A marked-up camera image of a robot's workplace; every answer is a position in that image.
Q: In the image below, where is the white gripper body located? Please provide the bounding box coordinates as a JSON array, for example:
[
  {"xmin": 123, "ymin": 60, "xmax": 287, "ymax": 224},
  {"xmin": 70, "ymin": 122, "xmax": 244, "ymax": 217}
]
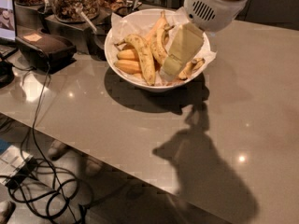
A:
[{"xmin": 183, "ymin": 0, "xmax": 248, "ymax": 32}]

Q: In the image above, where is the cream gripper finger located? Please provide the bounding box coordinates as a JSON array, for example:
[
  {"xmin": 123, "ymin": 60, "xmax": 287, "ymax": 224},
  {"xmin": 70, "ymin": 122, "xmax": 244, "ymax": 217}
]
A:
[{"xmin": 161, "ymin": 22, "xmax": 204, "ymax": 81}]

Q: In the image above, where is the spotted banana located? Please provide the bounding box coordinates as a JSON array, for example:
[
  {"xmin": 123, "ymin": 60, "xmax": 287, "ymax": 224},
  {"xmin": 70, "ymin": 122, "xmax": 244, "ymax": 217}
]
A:
[
  {"xmin": 150, "ymin": 25, "xmax": 174, "ymax": 65},
  {"xmin": 116, "ymin": 34, "xmax": 155, "ymax": 86}
]

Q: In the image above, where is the small banana right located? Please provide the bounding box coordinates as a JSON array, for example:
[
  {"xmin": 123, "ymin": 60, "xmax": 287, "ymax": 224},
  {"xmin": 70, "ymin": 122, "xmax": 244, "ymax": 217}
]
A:
[{"xmin": 178, "ymin": 58, "xmax": 205, "ymax": 80}]

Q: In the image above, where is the white bowl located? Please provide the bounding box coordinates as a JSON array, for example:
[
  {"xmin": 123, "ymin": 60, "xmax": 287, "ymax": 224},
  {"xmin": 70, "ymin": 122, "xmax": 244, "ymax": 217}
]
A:
[{"xmin": 103, "ymin": 8, "xmax": 211, "ymax": 93}]

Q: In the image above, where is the orange banana top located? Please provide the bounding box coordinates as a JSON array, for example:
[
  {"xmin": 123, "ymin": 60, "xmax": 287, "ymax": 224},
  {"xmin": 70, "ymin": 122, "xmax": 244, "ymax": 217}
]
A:
[{"xmin": 145, "ymin": 10, "xmax": 168, "ymax": 42}]

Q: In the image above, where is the yellow banana left lower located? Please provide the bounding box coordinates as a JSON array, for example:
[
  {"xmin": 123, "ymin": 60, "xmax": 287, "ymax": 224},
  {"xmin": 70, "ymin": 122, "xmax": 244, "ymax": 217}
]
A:
[{"xmin": 114, "ymin": 60, "xmax": 141, "ymax": 75}]

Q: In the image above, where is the yellow banana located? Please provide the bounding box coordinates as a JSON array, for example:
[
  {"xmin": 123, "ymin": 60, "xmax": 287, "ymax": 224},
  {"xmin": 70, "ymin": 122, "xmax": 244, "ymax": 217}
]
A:
[
  {"xmin": 114, "ymin": 60, "xmax": 141, "ymax": 75},
  {"xmin": 117, "ymin": 49, "xmax": 139, "ymax": 61}
]

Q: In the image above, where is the yellow banana left upper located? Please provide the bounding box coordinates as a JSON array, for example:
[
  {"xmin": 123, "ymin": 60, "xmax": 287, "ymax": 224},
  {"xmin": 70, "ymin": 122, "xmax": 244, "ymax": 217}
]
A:
[{"xmin": 117, "ymin": 49, "xmax": 139, "ymax": 61}]

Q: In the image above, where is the white paper liner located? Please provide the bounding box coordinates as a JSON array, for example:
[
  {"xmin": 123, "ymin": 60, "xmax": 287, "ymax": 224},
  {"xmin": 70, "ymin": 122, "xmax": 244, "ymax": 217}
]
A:
[{"xmin": 110, "ymin": 6, "xmax": 217, "ymax": 87}]

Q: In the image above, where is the black tray stand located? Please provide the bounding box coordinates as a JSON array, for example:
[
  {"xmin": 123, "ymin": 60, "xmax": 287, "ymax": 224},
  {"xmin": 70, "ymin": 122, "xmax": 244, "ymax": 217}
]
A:
[{"xmin": 15, "ymin": 4, "xmax": 110, "ymax": 54}]

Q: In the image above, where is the glass jar of nuts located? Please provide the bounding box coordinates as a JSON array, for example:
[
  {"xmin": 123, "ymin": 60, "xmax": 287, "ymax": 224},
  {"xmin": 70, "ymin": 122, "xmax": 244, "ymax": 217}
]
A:
[{"xmin": 49, "ymin": 0, "xmax": 99, "ymax": 23}]

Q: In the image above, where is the black pouch with label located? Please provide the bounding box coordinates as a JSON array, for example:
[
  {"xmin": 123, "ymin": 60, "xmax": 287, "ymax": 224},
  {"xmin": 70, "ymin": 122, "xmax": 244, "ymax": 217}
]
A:
[{"xmin": 16, "ymin": 29, "xmax": 77, "ymax": 74}]

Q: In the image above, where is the shoe on floor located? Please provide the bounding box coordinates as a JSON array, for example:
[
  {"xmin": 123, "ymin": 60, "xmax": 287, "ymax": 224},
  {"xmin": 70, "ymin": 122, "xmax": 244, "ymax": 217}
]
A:
[{"xmin": 48, "ymin": 140, "xmax": 68, "ymax": 161}]

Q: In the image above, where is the laptop screen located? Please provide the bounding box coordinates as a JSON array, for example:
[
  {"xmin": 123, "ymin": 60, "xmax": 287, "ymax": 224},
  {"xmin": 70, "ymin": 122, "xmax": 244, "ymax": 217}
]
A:
[{"xmin": 0, "ymin": 0, "xmax": 17, "ymax": 44}]

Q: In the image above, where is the scoop with white handle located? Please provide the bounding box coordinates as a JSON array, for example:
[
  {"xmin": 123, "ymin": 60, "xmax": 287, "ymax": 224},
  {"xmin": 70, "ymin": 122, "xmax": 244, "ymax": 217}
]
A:
[{"xmin": 75, "ymin": 7, "xmax": 97, "ymax": 35}]

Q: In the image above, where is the black cable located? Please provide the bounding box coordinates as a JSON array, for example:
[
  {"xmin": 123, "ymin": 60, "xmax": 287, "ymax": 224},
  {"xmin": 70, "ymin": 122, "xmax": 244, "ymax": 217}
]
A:
[{"xmin": 0, "ymin": 63, "xmax": 94, "ymax": 224}]

